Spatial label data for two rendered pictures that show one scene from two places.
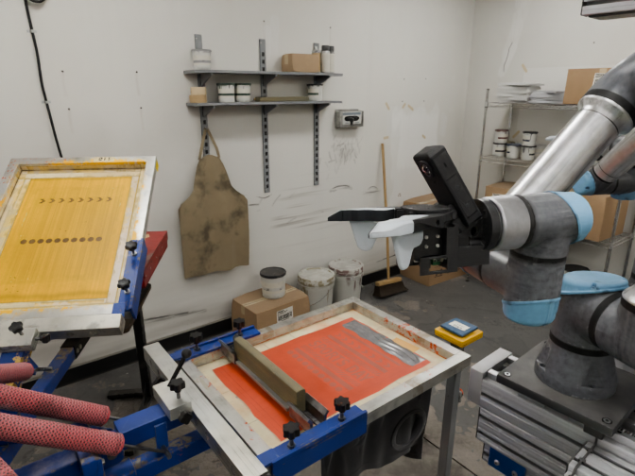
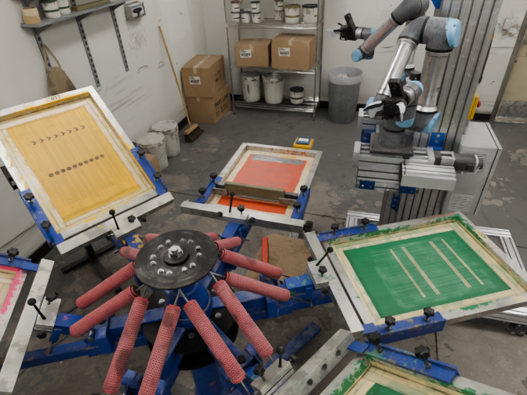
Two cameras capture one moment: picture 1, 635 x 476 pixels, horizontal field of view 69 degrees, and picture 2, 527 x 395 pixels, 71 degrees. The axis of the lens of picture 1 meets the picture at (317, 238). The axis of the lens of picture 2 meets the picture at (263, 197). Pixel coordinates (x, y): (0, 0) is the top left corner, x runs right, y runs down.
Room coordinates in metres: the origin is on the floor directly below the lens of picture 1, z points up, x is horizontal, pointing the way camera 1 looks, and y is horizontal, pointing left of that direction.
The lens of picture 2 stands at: (-0.30, 1.07, 2.26)
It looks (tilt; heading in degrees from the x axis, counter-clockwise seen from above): 36 degrees down; 327
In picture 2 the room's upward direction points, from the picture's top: 3 degrees counter-clockwise
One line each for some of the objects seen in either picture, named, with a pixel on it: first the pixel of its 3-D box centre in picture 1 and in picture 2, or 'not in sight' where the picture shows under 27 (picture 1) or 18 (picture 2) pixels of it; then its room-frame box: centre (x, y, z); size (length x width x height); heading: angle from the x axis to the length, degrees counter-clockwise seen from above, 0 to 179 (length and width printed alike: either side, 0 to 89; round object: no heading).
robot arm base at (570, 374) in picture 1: (577, 356); (392, 134); (0.83, -0.54, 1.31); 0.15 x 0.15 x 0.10
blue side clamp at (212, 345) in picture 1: (219, 348); (209, 193); (1.41, 0.34, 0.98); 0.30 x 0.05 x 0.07; 128
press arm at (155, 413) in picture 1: (152, 421); (232, 230); (0.99, 0.42, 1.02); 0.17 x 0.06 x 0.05; 128
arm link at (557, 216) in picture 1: (543, 221); (410, 92); (0.63, -0.32, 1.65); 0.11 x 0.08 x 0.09; 106
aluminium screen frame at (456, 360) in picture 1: (323, 362); (265, 178); (1.34, -0.02, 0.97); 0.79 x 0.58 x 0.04; 128
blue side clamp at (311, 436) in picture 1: (317, 441); (299, 207); (0.97, 0.00, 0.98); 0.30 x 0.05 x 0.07; 128
